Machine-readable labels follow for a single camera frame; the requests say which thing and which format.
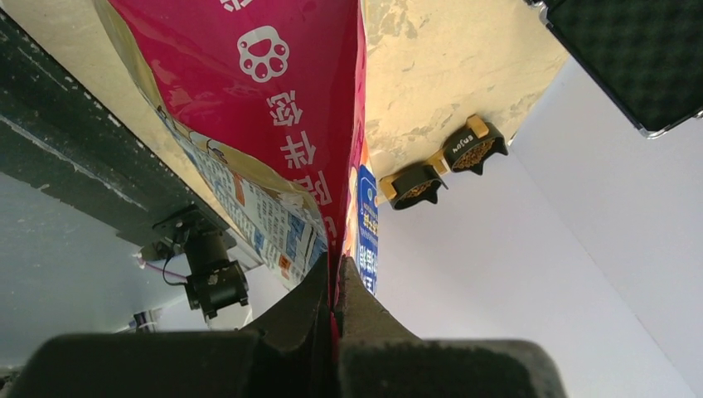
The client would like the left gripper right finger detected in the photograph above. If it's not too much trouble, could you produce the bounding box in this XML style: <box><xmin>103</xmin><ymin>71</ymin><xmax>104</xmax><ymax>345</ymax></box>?
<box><xmin>335</xmin><ymin>257</ymin><xmax>566</xmax><ymax>397</ymax></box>

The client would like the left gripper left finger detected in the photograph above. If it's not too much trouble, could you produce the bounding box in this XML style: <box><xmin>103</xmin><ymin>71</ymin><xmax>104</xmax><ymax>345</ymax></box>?
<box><xmin>8</xmin><ymin>255</ymin><xmax>332</xmax><ymax>397</ymax></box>

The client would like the pink blue pet food bag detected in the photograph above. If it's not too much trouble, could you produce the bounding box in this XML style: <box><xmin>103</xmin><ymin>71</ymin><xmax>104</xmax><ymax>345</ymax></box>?
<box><xmin>95</xmin><ymin>0</ymin><xmax>378</xmax><ymax>292</ymax></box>

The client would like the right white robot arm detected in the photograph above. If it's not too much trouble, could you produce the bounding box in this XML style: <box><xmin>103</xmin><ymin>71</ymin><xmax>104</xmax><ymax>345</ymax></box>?
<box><xmin>153</xmin><ymin>205</ymin><xmax>249</xmax><ymax>321</ymax></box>

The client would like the near black cat bowl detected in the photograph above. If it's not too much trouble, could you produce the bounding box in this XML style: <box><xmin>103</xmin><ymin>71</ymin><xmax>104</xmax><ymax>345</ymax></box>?
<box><xmin>388</xmin><ymin>163</ymin><xmax>447</xmax><ymax>211</ymax></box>

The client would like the black cat bowl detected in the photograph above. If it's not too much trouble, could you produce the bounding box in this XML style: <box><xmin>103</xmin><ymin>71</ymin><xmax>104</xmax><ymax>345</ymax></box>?
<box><xmin>440</xmin><ymin>122</ymin><xmax>509</xmax><ymax>176</ymax></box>
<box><xmin>388</xmin><ymin>163</ymin><xmax>447</xmax><ymax>211</ymax></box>

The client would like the far black cat bowl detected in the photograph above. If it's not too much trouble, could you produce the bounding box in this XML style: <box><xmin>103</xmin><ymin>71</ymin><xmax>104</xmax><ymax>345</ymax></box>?
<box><xmin>440</xmin><ymin>122</ymin><xmax>509</xmax><ymax>176</ymax></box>

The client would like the wooden bowl stand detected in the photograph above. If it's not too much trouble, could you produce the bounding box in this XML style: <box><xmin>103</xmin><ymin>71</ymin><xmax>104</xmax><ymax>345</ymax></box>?
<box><xmin>379</xmin><ymin>114</ymin><xmax>488</xmax><ymax>201</ymax></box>

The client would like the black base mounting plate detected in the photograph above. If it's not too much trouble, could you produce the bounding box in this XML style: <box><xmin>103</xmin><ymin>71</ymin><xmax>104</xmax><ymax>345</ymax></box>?
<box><xmin>1</xmin><ymin>13</ymin><xmax>228</xmax><ymax>246</ymax></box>

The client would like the black poker chip case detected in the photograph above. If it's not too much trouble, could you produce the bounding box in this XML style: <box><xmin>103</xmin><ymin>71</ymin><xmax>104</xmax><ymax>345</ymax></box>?
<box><xmin>527</xmin><ymin>0</ymin><xmax>702</xmax><ymax>139</ymax></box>

